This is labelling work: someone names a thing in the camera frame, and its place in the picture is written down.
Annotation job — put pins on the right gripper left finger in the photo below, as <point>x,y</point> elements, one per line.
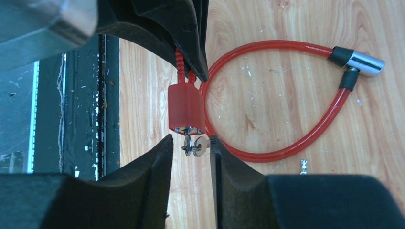
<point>133,197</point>

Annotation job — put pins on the silver key with ring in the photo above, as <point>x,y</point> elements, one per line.
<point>304,165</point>

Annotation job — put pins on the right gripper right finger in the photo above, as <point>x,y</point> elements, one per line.
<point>246,199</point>

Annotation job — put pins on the small padlock keys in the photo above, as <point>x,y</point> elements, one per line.
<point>197,147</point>

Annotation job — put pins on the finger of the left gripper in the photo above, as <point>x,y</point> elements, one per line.
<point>160,26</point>

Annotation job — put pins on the red cable lock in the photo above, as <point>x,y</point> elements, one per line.
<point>270,100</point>

